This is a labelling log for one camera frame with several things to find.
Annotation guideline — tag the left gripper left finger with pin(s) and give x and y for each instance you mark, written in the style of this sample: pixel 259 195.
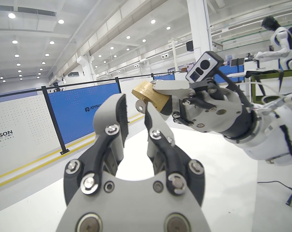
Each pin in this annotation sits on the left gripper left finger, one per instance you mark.
pixel 105 119

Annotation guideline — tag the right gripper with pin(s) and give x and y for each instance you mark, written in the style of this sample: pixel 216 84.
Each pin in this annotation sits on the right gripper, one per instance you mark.
pixel 223 117

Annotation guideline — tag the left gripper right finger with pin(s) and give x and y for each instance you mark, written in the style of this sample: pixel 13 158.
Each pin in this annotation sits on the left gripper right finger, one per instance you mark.
pixel 160 131

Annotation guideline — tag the brass padlock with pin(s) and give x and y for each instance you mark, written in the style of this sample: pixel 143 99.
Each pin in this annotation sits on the brass padlock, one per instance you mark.
pixel 152 94

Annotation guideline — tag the silver key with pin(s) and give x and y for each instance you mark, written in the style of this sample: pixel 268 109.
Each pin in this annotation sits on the silver key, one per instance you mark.
pixel 141 105

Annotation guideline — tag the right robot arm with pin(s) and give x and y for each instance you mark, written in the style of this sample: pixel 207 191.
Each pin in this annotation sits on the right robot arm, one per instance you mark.
pixel 276 131

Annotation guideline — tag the blue partition panel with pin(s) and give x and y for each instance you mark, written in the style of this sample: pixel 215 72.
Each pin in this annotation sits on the blue partition panel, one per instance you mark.
pixel 83 112

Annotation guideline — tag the small monitor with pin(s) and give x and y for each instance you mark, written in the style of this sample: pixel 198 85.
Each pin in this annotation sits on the small monitor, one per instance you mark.
pixel 237 62

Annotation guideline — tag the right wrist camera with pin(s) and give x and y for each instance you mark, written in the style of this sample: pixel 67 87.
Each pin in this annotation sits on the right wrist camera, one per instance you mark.
pixel 204 66

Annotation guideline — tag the green frame workbench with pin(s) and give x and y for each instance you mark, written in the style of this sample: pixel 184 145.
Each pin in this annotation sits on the green frame workbench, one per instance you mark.
pixel 271 76

